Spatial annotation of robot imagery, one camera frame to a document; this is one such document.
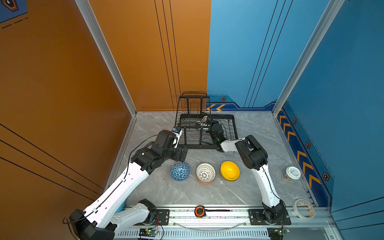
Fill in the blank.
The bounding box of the left green circuit board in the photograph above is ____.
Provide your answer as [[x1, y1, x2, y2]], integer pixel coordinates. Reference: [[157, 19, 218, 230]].
[[139, 229, 159, 238]]

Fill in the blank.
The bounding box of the yellow bowl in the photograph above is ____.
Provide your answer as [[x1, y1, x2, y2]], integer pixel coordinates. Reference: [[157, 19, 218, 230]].
[[220, 161, 240, 182]]

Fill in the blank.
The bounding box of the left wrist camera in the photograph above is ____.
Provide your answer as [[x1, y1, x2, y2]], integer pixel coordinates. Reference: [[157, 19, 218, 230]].
[[172, 126, 183, 142]]

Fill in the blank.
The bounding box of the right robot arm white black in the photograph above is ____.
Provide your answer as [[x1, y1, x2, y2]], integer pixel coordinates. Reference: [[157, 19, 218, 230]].
[[210, 123, 288, 225]]

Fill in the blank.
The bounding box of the blue triangle patterned bowl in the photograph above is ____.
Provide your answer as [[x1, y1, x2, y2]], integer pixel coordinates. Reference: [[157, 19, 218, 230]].
[[170, 162, 191, 182]]

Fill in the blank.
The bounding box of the green circuit board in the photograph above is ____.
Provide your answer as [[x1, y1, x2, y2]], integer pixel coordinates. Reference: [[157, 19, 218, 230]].
[[267, 228, 291, 240], [139, 229, 159, 238]]

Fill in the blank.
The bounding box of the clear tape roll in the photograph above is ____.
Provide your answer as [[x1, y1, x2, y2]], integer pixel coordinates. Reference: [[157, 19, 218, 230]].
[[293, 199, 315, 221]]

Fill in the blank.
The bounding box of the black wire dish rack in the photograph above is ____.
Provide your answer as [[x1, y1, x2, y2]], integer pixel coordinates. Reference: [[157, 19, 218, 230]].
[[175, 92, 238, 150]]

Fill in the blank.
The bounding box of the orange black tape measure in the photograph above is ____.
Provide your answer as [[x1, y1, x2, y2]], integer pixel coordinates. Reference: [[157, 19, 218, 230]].
[[194, 206, 206, 218]]

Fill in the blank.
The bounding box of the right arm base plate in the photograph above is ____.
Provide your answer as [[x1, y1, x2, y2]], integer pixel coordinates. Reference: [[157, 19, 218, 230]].
[[248, 209, 292, 226]]

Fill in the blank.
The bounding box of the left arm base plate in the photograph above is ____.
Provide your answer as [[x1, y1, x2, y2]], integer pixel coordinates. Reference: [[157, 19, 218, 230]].
[[135, 209, 170, 226]]

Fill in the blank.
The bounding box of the right green circuit board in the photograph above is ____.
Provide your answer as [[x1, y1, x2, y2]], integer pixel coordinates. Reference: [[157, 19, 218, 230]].
[[267, 228, 291, 240]]

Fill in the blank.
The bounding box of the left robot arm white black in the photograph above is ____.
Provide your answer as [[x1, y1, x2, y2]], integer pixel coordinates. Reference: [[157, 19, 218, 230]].
[[63, 127, 188, 240]]

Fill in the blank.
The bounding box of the brown floral patterned bowl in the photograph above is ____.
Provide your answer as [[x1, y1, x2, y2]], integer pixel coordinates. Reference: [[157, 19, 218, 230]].
[[197, 116, 211, 128]]

